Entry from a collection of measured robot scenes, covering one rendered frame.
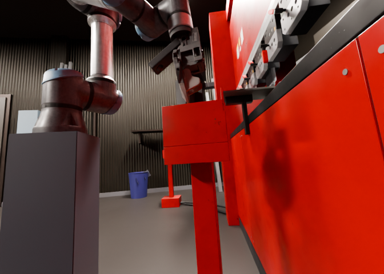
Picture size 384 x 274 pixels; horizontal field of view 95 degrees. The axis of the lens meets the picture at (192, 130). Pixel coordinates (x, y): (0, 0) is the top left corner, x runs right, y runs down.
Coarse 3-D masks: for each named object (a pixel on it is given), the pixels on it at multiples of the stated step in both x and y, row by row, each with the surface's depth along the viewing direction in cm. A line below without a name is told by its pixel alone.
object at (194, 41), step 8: (176, 32) 50; (184, 32) 50; (192, 32) 50; (184, 40) 53; (192, 40) 50; (184, 48) 48; (192, 48) 48; (200, 48) 47; (176, 56) 50; (184, 56) 49; (192, 56) 49; (200, 56) 47; (184, 64) 49; (192, 64) 48; (200, 64) 49; (192, 72) 53
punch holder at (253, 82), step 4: (252, 68) 118; (248, 72) 130; (252, 72) 119; (252, 76) 119; (256, 76) 115; (252, 80) 119; (256, 80) 114; (260, 80) 114; (264, 80) 114; (252, 84) 120; (256, 84) 116; (260, 84) 117; (264, 84) 117
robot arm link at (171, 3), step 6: (168, 0) 52; (174, 0) 51; (180, 0) 51; (186, 0) 52; (162, 6) 53; (168, 6) 52; (174, 6) 50; (180, 6) 50; (186, 6) 52; (162, 12) 53; (168, 12) 52; (174, 12) 50; (186, 12) 51; (162, 18) 54; (168, 18) 52
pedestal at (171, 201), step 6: (162, 150) 256; (168, 168) 259; (168, 174) 257; (162, 198) 250; (168, 198) 248; (174, 198) 245; (180, 198) 254; (162, 204) 245; (168, 204) 244; (174, 204) 244; (180, 204) 250
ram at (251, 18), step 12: (240, 0) 136; (252, 0) 107; (264, 0) 87; (276, 0) 74; (240, 12) 140; (252, 12) 109; (264, 12) 89; (240, 24) 143; (252, 24) 111; (240, 36) 147; (252, 36) 113; (252, 48) 115; (240, 60) 154; (252, 60) 117; (240, 72) 159; (240, 84) 163
